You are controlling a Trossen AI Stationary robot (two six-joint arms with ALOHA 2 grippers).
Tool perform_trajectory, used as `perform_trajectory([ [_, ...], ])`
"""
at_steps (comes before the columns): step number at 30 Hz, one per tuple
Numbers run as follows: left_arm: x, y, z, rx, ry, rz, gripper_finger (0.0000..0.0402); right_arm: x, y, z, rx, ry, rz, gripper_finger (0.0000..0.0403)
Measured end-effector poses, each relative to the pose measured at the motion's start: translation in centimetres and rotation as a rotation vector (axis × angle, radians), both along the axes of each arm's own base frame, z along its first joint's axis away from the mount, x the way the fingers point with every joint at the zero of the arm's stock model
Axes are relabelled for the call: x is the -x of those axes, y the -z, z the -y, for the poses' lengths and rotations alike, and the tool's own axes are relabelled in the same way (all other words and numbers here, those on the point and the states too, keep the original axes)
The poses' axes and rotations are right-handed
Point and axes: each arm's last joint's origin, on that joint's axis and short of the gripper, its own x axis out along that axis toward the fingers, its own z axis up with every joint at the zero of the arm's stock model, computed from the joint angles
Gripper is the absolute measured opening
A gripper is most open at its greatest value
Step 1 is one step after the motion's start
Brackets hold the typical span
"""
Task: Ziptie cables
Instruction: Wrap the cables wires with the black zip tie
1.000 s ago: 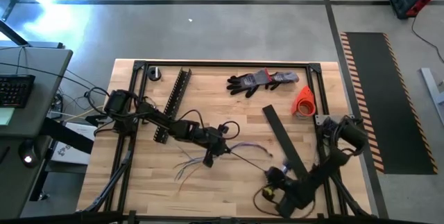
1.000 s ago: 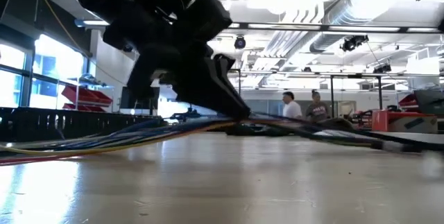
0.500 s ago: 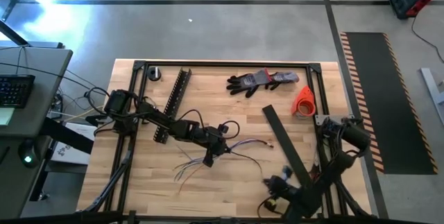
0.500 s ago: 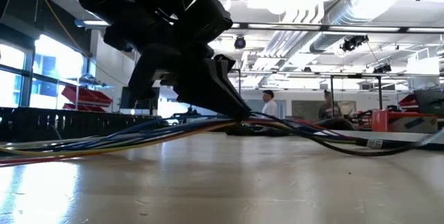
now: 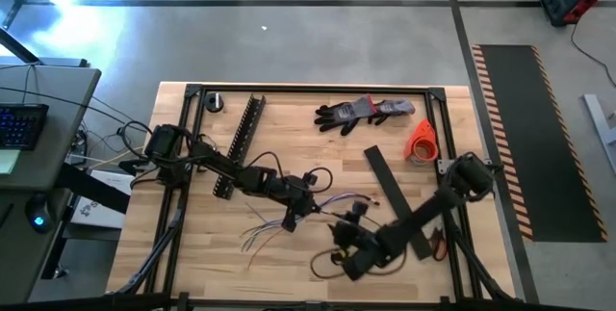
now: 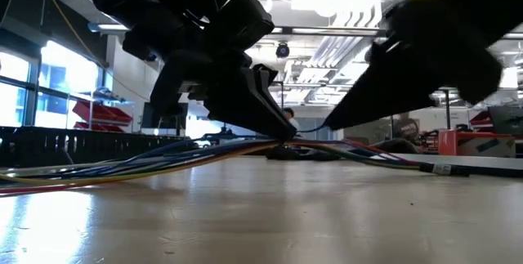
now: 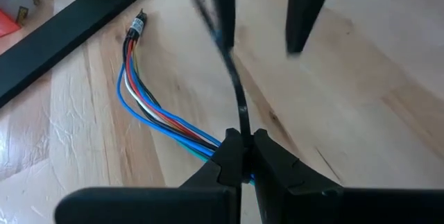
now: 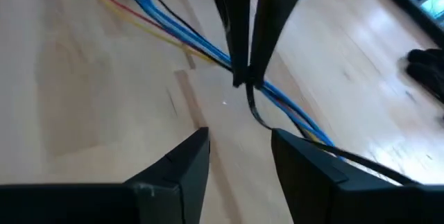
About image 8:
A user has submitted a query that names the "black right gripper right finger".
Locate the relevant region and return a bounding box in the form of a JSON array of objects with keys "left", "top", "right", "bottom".
[{"left": 271, "top": 128, "right": 444, "bottom": 224}]

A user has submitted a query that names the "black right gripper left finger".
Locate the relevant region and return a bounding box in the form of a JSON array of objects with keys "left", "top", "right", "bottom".
[{"left": 0, "top": 126, "right": 211, "bottom": 224}]

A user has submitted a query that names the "black cloth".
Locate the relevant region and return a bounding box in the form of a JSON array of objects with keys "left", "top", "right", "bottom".
[{"left": 398, "top": 48, "right": 444, "bottom": 121}]

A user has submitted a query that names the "black cable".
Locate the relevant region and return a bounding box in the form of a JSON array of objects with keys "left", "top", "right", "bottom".
[{"left": 140, "top": 0, "right": 315, "bottom": 144}]

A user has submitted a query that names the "black table frame rail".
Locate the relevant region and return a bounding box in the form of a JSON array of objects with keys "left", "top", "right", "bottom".
[{"left": 381, "top": 0, "right": 444, "bottom": 46}]

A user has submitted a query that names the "red cable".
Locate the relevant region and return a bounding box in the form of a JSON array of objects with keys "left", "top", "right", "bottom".
[{"left": 63, "top": 0, "right": 212, "bottom": 60}]

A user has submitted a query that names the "yellow cable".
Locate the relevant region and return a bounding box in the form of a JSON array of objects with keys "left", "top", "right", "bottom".
[{"left": 85, "top": 0, "right": 214, "bottom": 64}]

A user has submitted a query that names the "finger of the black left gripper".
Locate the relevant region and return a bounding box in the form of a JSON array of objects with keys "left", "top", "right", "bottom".
[
  {"left": 197, "top": 0, "right": 253, "bottom": 88},
  {"left": 248, "top": 0, "right": 334, "bottom": 89}
]

